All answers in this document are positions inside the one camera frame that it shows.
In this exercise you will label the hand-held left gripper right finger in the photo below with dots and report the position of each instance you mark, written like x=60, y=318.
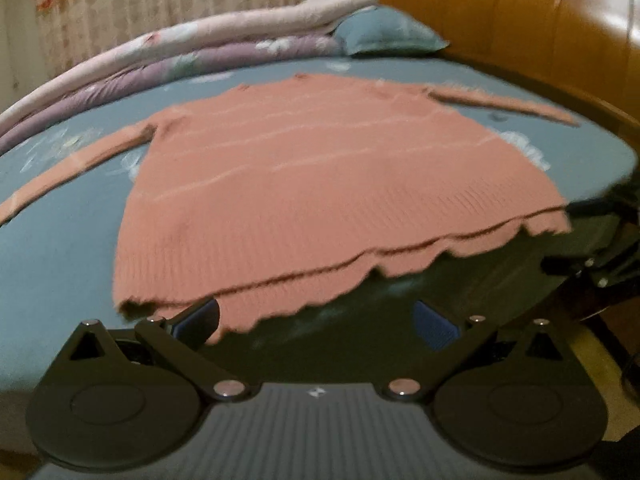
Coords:
x=435, y=326

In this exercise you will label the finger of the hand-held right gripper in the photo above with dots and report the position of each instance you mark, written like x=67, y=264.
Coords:
x=565, y=264
x=590, y=206

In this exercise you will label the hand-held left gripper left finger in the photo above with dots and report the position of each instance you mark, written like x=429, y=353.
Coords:
x=200, y=318

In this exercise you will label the pink striped knit sweater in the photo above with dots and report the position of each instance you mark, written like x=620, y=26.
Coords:
x=325, y=175

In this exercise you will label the bed with blue floral sheet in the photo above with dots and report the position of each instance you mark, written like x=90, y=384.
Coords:
x=65, y=240

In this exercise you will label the wooden headboard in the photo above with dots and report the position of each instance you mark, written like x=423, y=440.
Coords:
x=500, y=20

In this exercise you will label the purple floral quilt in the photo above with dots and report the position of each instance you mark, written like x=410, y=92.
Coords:
x=200, y=60

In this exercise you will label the blue pillow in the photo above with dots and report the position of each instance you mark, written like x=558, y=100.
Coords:
x=385, y=32

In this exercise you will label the pink floral quilt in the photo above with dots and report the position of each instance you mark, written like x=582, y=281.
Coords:
x=200, y=30

